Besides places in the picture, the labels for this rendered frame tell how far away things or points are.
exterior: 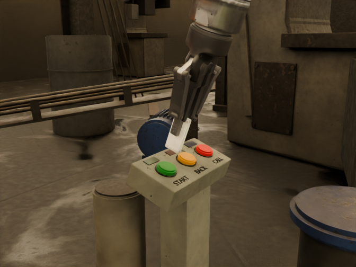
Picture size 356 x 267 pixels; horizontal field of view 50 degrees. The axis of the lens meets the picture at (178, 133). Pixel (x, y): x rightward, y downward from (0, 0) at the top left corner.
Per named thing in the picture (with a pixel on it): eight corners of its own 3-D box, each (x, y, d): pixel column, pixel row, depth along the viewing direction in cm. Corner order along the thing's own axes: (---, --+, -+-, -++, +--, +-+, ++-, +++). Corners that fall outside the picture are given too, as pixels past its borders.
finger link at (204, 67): (210, 65, 64) (205, 65, 63) (189, 123, 69) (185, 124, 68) (191, 56, 66) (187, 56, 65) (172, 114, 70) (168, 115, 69)
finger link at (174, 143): (189, 120, 70) (187, 121, 69) (178, 152, 72) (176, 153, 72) (177, 113, 71) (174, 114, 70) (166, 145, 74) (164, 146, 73)
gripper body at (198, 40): (206, 21, 68) (191, 69, 72) (181, 19, 61) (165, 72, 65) (242, 35, 65) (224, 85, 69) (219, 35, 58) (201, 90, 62)
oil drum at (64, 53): (38, 131, 358) (29, 33, 336) (86, 120, 406) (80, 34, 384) (82, 140, 326) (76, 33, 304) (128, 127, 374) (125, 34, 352)
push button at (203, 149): (190, 152, 87) (193, 145, 86) (199, 148, 90) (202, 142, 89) (205, 161, 85) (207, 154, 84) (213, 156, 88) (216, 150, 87)
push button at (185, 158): (172, 161, 81) (175, 153, 80) (183, 156, 84) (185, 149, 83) (187, 170, 79) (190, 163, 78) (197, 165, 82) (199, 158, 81)
